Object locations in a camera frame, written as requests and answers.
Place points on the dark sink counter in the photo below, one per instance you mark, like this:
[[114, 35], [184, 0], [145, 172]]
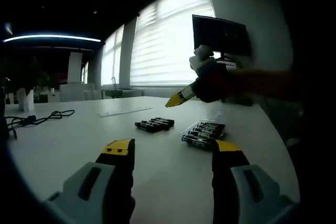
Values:
[[124, 93]]

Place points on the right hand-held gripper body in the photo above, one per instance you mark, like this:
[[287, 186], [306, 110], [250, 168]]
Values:
[[200, 56]]

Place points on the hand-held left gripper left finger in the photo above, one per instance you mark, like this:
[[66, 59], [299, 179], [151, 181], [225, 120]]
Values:
[[105, 182]]

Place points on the person's dark jacket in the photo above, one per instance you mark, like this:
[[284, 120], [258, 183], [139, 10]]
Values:
[[315, 77]]

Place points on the narrow window blind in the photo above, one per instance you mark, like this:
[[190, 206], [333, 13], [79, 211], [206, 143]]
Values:
[[113, 58]]

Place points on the clear plastic strip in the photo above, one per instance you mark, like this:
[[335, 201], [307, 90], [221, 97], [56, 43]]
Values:
[[126, 111]]

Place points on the white pillar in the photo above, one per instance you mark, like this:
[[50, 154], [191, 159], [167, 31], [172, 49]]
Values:
[[75, 68]]

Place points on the white cabinet row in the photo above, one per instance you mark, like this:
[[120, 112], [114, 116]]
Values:
[[78, 93]]

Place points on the clear plastic box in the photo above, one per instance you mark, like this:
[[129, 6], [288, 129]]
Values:
[[216, 116]]

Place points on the black wall television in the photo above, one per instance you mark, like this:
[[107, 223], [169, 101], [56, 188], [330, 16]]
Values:
[[220, 35]]

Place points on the small window blind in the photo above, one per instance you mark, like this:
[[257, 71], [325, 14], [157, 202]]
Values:
[[84, 73]]

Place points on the sink faucet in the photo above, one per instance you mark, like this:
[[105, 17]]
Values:
[[113, 83]]

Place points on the long ceiling light strip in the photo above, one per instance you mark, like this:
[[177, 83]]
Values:
[[52, 38]]

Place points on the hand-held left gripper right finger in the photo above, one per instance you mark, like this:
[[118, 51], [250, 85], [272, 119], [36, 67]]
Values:
[[228, 182]]

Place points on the large window blind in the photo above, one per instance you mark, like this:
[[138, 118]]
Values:
[[170, 37]]

